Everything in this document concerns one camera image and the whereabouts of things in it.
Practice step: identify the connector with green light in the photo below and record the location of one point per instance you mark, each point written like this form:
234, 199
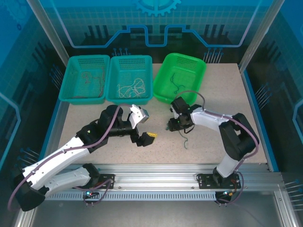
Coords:
89, 192
222, 194

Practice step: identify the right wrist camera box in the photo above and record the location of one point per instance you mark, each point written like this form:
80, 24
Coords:
175, 113

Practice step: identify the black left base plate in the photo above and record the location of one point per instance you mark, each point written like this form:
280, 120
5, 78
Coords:
107, 180

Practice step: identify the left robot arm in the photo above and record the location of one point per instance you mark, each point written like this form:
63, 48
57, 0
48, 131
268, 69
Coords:
59, 153

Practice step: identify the aluminium mounting rail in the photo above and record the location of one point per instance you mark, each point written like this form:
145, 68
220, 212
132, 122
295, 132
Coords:
154, 177

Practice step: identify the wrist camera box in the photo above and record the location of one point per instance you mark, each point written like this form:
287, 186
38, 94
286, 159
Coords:
137, 116
175, 113

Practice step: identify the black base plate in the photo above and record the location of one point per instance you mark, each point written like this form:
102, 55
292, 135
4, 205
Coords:
107, 180
206, 180

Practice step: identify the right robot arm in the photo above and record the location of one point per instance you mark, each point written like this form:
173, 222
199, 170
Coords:
208, 118

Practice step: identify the teal plastic basket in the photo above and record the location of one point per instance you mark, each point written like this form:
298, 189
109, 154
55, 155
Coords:
129, 68
75, 80

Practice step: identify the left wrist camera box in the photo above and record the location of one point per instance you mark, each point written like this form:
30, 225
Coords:
137, 116

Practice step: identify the aluminium frame post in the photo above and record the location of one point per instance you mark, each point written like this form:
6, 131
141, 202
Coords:
260, 35
48, 28

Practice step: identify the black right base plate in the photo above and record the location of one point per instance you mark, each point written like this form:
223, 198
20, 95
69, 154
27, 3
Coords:
206, 180

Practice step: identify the green plastic basket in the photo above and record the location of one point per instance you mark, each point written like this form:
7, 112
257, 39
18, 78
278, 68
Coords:
189, 78

